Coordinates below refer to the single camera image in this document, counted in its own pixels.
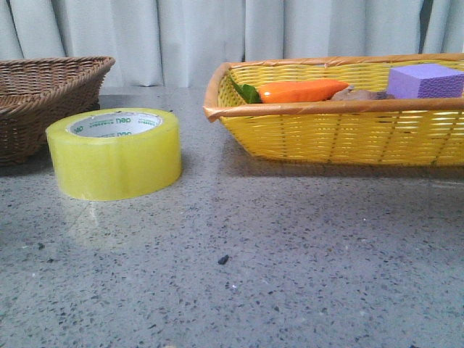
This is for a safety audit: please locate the yellow tape roll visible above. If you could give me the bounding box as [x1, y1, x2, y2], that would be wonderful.
[46, 108, 182, 201]

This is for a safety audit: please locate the small black debris piece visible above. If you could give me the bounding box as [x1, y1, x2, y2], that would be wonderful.
[217, 254, 229, 265]

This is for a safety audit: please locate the orange toy carrot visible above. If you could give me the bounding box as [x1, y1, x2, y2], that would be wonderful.
[228, 73, 349, 104]

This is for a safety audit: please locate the brown object in basket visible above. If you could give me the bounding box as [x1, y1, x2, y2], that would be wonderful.
[330, 86, 395, 101]

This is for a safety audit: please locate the white curtain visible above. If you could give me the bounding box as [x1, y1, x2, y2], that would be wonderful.
[1, 0, 463, 87]

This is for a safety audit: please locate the yellow woven basket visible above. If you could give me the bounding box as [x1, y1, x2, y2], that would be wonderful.
[203, 53, 463, 166]

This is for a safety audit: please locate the brown wicker basket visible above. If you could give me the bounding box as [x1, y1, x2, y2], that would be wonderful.
[1, 56, 115, 167]

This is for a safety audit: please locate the purple foam block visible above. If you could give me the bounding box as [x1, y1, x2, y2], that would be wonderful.
[386, 63, 463, 99]

